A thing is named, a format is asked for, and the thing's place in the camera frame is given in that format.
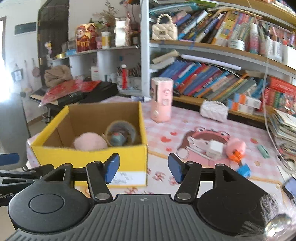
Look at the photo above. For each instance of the yellow cardboard box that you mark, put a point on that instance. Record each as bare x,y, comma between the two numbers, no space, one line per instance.
134,160

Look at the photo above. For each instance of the white paper bag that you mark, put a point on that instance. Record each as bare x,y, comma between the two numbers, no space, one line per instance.
120,32

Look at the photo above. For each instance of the white bookshelf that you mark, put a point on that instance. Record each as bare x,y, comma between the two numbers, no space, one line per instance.
144,58

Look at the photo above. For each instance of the shelf of colourful books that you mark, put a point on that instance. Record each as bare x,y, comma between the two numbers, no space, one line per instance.
208,23

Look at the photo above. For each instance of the small pink hanging doll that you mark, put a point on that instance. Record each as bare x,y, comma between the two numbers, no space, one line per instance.
48,45

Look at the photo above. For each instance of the pink plush pig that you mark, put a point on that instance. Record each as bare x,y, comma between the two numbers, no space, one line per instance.
90,142

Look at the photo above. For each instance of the small blue toy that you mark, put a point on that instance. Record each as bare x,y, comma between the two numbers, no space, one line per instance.
244,171

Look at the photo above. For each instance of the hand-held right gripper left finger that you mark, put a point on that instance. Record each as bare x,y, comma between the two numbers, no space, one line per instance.
112,168

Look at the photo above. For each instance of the white flat book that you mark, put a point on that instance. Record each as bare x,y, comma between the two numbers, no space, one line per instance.
161,63

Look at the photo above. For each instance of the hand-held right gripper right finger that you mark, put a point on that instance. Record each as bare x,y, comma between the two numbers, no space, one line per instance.
175,168

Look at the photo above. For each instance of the small white block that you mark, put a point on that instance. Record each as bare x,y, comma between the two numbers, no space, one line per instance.
214,148

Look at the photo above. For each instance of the brown cloth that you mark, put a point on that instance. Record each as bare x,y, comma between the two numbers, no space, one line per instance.
57,75

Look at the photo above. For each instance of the stack of papers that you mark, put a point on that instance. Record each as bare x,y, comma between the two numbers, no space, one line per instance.
284,129

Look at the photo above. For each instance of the white bottle yellow label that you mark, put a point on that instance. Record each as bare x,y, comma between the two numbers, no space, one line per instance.
106,40

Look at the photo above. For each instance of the orange white carton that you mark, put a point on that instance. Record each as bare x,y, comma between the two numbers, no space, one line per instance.
240,107
247,100

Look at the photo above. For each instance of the dried flowers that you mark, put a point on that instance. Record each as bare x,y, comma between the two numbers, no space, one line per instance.
107,12

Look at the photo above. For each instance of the yellow tape roll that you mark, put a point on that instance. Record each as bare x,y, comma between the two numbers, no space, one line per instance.
131,129

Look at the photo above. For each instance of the grey chair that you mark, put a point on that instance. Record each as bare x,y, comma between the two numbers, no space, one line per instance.
11,129

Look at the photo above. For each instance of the green eraser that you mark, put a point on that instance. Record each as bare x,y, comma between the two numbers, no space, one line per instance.
263,151

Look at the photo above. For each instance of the red thick book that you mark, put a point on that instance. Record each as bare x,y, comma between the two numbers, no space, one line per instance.
282,84

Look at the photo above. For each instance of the cream quilted handbag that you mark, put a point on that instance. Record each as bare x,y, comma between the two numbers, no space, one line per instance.
164,30

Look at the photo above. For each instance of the white pen container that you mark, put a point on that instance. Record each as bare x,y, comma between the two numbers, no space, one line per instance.
289,55

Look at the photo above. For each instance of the red tassel ornament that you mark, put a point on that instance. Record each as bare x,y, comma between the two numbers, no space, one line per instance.
124,77

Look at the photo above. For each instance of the black keyboard bag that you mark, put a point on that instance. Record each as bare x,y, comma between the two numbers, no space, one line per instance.
101,91

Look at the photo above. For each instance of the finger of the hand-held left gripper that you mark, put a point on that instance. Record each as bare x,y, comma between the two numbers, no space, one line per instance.
9,159
23,173

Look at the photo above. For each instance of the red fortune god figure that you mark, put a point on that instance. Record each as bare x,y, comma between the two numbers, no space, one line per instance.
83,39

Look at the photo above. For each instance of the white round jar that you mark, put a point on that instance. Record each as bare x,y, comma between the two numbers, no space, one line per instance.
237,44

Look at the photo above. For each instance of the pastel colourful bottle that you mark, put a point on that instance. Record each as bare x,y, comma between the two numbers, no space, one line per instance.
254,39

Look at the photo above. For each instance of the small pen holder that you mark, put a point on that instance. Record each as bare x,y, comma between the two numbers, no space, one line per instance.
119,80

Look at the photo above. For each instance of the pink cylindrical tissue holder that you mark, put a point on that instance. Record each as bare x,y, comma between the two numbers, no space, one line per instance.
161,99

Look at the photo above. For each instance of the white box red label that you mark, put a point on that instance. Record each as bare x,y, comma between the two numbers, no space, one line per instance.
94,73

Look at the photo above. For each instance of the small pink toy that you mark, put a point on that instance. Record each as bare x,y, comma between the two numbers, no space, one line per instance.
235,146

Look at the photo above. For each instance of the white tube light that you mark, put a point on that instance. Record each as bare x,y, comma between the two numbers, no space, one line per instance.
210,61

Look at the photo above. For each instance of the black smartphone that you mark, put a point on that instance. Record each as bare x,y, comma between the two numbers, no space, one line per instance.
290,187

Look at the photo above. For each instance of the beige thick book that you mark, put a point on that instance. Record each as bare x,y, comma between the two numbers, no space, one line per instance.
165,56

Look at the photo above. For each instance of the dark door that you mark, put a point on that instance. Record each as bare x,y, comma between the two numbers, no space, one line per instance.
53,30

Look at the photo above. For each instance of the white quilted pouch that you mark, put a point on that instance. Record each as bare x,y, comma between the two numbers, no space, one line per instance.
214,111

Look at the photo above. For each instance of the pen holder with brushes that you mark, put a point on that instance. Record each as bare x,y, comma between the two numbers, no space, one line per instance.
134,80

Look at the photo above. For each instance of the row of leaning books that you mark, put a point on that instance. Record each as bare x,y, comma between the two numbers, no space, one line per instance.
208,78

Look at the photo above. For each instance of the pink printed tablecloth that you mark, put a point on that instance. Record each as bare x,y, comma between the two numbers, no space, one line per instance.
166,132

